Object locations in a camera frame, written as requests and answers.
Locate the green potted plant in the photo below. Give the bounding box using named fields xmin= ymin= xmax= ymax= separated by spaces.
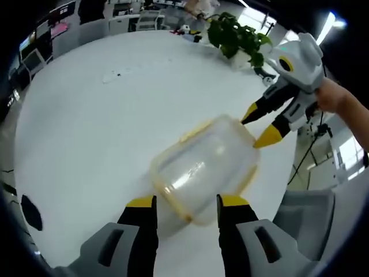
xmin=206 ymin=12 xmax=273 ymax=70

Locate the clear container with plastic buckle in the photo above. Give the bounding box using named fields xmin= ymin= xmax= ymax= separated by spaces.
xmin=149 ymin=113 xmax=260 ymax=227

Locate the black tripod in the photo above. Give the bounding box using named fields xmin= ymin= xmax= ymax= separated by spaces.
xmin=288 ymin=114 xmax=334 ymax=185

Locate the person's right hand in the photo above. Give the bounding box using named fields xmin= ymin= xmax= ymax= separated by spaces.
xmin=315 ymin=77 xmax=355 ymax=113

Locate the white office chair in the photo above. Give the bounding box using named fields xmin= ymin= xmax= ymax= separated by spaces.
xmin=21 ymin=48 xmax=47 ymax=76
xmin=135 ymin=10 xmax=165 ymax=31

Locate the white black device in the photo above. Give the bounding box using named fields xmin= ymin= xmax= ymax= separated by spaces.
xmin=262 ymin=68 xmax=278 ymax=87

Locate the spare hand-held gripper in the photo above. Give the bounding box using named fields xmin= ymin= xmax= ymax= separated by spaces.
xmin=172 ymin=25 xmax=203 ymax=43

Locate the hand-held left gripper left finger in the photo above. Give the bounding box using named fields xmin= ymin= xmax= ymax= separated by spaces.
xmin=53 ymin=195 xmax=159 ymax=277

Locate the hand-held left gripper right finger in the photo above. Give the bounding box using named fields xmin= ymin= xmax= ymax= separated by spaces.
xmin=216 ymin=194 xmax=299 ymax=277

